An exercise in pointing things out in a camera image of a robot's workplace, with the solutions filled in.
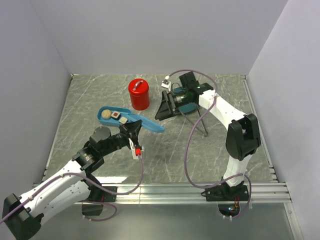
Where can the dark teal square plate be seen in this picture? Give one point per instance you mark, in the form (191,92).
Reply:
(188,108)

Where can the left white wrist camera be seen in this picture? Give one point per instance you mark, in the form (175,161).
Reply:
(137,151)

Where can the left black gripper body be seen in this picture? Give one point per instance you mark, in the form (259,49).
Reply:
(134,140)

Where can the sushi roll red centre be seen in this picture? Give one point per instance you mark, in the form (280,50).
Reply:
(116,115)

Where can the white steamed bun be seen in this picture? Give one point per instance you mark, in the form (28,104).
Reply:
(106,114)

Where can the blue lunch box lid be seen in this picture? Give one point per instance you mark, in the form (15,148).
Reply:
(146,122)

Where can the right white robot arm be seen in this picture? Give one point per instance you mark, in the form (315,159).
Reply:
(243,134)

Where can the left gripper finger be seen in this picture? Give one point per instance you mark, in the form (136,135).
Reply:
(134,129)
(123,129)

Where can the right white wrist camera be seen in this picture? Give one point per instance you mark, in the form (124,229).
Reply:
(166,84)

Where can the sushi roll white centre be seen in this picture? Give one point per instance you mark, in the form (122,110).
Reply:
(123,120)

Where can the blue lunch box base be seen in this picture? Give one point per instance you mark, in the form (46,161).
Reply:
(112,122)

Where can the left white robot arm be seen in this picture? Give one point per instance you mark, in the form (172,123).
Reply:
(25,214)

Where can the red round cup lid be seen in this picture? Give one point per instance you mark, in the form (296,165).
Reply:
(138,87)

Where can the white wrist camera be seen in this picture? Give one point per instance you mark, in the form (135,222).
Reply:
(137,151)
(166,84)

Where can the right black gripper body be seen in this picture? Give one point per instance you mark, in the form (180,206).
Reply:
(180,99)

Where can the red ribbed cup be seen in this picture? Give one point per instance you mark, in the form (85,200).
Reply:
(139,98)

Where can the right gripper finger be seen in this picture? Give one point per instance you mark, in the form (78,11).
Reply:
(178,112)
(166,108)

